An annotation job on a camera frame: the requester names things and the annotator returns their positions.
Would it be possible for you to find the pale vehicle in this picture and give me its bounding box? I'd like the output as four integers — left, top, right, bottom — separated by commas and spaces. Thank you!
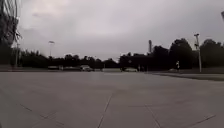
123, 67, 138, 73
79, 64, 94, 72

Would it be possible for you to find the grey concrete slab pavement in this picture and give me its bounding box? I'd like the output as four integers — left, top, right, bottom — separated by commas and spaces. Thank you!
0, 71, 224, 128

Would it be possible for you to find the row of dark trees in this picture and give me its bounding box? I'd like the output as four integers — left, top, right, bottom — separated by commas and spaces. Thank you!
0, 37, 224, 72

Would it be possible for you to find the distant tower mast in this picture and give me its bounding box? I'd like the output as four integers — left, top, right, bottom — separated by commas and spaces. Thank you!
148, 39, 153, 54

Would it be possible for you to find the tall floodlight pole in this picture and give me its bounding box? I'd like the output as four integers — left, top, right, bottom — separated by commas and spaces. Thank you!
48, 40, 56, 58

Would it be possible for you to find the raised kerb strip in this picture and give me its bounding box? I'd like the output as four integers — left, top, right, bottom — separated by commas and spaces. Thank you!
146, 71, 224, 82

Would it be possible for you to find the grass strip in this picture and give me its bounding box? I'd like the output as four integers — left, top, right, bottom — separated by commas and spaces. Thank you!
166, 67, 224, 75

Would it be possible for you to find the grey street pole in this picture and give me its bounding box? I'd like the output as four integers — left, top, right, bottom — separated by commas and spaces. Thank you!
193, 33, 203, 73

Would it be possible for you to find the thin pale pole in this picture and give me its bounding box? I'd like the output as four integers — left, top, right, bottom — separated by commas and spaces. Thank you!
14, 42, 20, 69

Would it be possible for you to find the tall grey building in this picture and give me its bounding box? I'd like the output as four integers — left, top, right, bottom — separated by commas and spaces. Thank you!
0, 0, 22, 51

